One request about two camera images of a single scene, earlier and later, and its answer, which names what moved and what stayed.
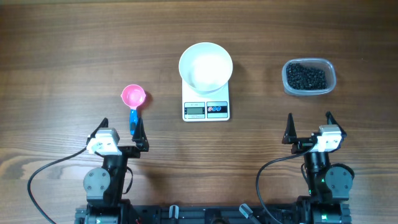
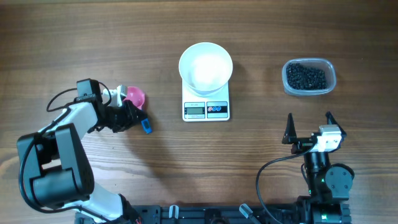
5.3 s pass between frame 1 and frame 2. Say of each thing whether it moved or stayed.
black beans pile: stayed
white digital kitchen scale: stayed
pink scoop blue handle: moved
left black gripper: moved
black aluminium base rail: stayed
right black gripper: stayed
